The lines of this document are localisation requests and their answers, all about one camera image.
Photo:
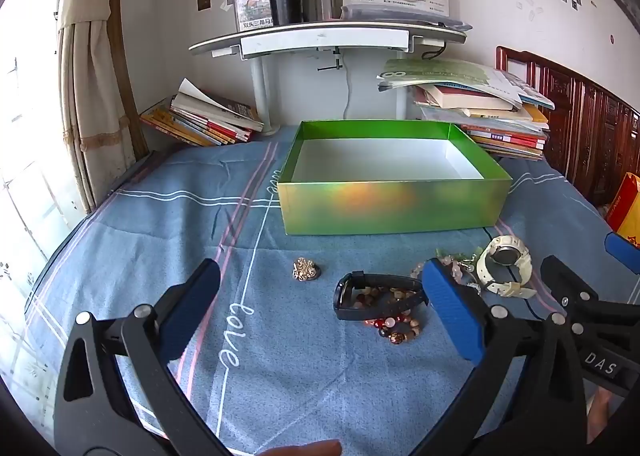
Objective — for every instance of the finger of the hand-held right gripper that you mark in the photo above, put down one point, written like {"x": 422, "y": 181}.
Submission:
{"x": 620, "y": 246}
{"x": 565, "y": 281}

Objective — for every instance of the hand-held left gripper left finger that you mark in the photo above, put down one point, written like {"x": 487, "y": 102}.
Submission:
{"x": 192, "y": 306}

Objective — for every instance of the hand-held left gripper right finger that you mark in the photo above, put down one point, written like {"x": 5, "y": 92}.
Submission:
{"x": 450, "y": 311}

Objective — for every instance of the white wristwatch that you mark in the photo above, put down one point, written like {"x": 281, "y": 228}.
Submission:
{"x": 505, "y": 254}

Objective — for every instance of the black wristband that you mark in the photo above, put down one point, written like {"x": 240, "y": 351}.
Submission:
{"x": 345, "y": 308}

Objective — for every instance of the green cardboard box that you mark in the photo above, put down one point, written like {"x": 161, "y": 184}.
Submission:
{"x": 390, "y": 206}

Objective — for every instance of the person's right hand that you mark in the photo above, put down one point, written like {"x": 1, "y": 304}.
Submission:
{"x": 599, "y": 413}

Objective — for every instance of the person's left hand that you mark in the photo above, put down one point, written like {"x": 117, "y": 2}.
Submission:
{"x": 310, "y": 449}

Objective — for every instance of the yellow red bag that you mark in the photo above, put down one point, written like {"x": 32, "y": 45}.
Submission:
{"x": 627, "y": 208}

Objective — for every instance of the blue striped bedsheet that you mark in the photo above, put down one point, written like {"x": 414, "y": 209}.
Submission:
{"x": 150, "y": 236}

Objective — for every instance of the gold rhinestone brooch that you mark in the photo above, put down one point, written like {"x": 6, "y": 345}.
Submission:
{"x": 306, "y": 270}

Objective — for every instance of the red wooden headboard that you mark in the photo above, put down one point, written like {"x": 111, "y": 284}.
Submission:
{"x": 580, "y": 120}

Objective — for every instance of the small stack of books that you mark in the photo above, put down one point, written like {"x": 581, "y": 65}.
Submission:
{"x": 210, "y": 123}

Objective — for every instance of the large stack of books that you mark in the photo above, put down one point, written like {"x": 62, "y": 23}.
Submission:
{"x": 480, "y": 100}

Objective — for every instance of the window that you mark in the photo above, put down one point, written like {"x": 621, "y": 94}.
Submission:
{"x": 25, "y": 135}

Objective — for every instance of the beige curtain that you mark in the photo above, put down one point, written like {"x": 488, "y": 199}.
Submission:
{"x": 95, "y": 85}

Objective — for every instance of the black clamp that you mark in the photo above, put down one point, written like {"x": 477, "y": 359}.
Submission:
{"x": 336, "y": 66}

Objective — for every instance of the grey plastic folder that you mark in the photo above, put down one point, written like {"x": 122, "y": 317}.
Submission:
{"x": 440, "y": 21}

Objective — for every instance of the white curved shelf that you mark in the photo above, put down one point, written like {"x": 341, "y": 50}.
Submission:
{"x": 320, "y": 38}

